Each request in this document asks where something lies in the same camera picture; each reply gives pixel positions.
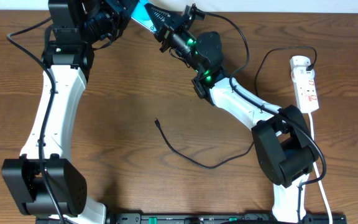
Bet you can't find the Galaxy S25 smartphone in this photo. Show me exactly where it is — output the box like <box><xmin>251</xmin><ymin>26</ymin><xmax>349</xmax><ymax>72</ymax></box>
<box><xmin>131</xmin><ymin>0</ymin><xmax>156</xmax><ymax>33</ymax></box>

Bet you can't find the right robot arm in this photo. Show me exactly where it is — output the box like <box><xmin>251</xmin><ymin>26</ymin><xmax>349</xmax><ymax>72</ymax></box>
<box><xmin>144</xmin><ymin>2</ymin><xmax>323</xmax><ymax>223</ymax></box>

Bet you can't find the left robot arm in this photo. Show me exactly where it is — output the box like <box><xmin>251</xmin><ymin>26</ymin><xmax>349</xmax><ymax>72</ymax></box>
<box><xmin>1</xmin><ymin>0</ymin><xmax>137</xmax><ymax>223</ymax></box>

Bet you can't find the white USB charger plug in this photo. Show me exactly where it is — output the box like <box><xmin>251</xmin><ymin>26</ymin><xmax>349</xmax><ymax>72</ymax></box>
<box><xmin>291</xmin><ymin>67</ymin><xmax>315</xmax><ymax>83</ymax></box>

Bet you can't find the white power strip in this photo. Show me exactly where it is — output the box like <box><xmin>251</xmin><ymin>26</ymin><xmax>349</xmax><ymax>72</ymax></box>
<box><xmin>290</xmin><ymin>55</ymin><xmax>319</xmax><ymax>114</ymax></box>

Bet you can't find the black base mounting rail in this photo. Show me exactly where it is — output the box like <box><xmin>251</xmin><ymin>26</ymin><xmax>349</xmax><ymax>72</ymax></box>
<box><xmin>35</xmin><ymin>213</ymin><xmax>347</xmax><ymax>224</ymax></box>

